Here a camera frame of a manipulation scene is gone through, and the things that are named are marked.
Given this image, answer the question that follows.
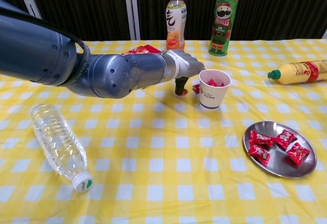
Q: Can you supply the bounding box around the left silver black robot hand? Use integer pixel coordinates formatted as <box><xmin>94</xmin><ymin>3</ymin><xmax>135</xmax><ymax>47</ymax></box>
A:
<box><xmin>166</xmin><ymin>49</ymin><xmax>205</xmax><ymax>97</ymax></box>

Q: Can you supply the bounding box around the white paper cup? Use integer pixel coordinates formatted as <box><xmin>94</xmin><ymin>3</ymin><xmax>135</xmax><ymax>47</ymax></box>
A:
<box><xmin>198</xmin><ymin>69</ymin><xmax>232</xmax><ymax>110</ymax></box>

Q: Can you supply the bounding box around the silver metal plate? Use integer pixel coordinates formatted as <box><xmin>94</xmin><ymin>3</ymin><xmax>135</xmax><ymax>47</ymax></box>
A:
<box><xmin>242</xmin><ymin>121</ymin><xmax>317</xmax><ymax>178</ymax></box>

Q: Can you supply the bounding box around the orange drink bottle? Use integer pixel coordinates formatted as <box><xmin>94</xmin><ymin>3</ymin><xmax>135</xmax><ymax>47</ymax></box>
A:
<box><xmin>165</xmin><ymin>0</ymin><xmax>188</xmax><ymax>52</ymax></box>

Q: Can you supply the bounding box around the red spiral notebook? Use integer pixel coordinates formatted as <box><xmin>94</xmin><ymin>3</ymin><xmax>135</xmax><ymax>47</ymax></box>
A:
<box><xmin>121</xmin><ymin>44</ymin><xmax>163</xmax><ymax>56</ymax></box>

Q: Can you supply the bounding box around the green Pringles can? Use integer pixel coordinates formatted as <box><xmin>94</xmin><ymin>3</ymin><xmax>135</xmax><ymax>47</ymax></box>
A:
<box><xmin>208</xmin><ymin>0</ymin><xmax>242</xmax><ymax>56</ymax></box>

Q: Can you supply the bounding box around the yellow white checked tablecloth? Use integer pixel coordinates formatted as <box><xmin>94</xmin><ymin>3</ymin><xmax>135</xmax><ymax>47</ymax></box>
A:
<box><xmin>0</xmin><ymin>38</ymin><xmax>327</xmax><ymax>224</ymax></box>

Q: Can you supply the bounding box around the yellow squeeze bottle green cap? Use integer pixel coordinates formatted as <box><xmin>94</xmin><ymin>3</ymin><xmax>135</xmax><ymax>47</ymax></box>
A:
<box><xmin>267</xmin><ymin>59</ymin><xmax>327</xmax><ymax>85</ymax></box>

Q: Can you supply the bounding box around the clear plastic water bottle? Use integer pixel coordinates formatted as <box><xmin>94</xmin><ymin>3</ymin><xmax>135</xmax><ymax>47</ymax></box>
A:
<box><xmin>29</xmin><ymin>103</ymin><xmax>95</xmax><ymax>193</ymax></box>

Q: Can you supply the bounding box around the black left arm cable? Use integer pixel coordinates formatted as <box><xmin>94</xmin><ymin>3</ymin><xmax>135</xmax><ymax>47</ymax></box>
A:
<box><xmin>0</xmin><ymin>6</ymin><xmax>89</xmax><ymax>56</ymax></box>

